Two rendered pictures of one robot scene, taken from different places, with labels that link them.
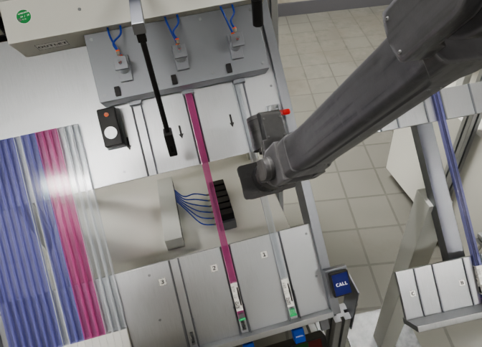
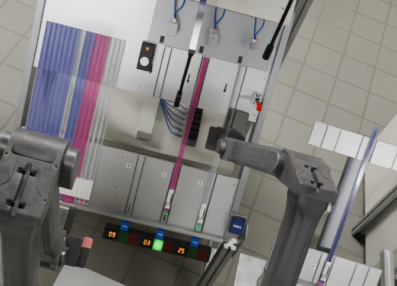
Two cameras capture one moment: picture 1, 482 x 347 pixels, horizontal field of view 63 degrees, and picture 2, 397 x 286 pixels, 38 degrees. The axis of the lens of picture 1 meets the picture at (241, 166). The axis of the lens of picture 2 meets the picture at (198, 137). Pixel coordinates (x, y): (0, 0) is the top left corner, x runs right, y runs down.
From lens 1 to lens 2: 85 cm
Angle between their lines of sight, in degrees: 13
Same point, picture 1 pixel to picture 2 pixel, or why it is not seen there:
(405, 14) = (268, 157)
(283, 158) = (230, 150)
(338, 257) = (269, 206)
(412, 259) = not seen: hidden behind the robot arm
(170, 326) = (119, 194)
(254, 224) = (208, 152)
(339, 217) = not seen: hidden behind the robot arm
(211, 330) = (143, 210)
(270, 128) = (237, 123)
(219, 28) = (248, 29)
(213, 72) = (228, 57)
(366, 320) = (260, 265)
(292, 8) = not seen: outside the picture
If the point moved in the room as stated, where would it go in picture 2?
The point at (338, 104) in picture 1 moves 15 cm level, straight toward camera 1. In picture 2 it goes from (256, 153) to (217, 200)
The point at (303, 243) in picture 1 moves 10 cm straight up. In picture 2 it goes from (228, 189) to (237, 173)
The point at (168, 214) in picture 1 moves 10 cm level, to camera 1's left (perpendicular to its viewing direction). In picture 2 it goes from (149, 110) to (123, 100)
